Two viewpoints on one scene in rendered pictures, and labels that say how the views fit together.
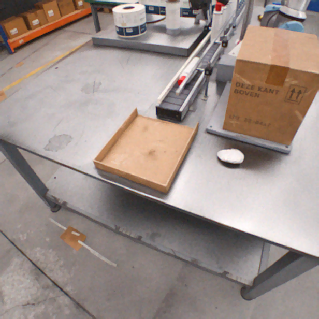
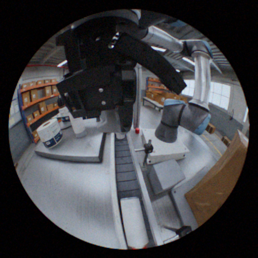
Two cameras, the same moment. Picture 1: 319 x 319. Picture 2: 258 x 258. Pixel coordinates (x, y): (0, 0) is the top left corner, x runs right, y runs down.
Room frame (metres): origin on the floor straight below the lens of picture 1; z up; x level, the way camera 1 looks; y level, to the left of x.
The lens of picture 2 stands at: (0.99, -0.20, 1.14)
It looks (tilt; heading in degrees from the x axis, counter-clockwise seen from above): 30 degrees down; 323
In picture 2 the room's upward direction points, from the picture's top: straight up
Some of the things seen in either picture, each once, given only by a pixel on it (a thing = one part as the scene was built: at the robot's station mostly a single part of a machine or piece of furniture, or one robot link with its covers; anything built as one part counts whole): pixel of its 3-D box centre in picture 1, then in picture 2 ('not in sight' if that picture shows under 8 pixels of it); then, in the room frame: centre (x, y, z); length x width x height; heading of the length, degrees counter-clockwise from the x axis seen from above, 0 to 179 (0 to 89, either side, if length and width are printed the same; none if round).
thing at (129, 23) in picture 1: (130, 19); (49, 132); (1.57, 0.12, 0.95); 0.20 x 0.20 x 0.14
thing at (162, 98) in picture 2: not in sight; (166, 99); (1.93, -2.20, 0.97); 0.51 x 0.39 x 0.37; 60
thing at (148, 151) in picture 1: (148, 143); not in sight; (0.55, 0.03, 0.85); 0.30 x 0.26 x 0.04; 152
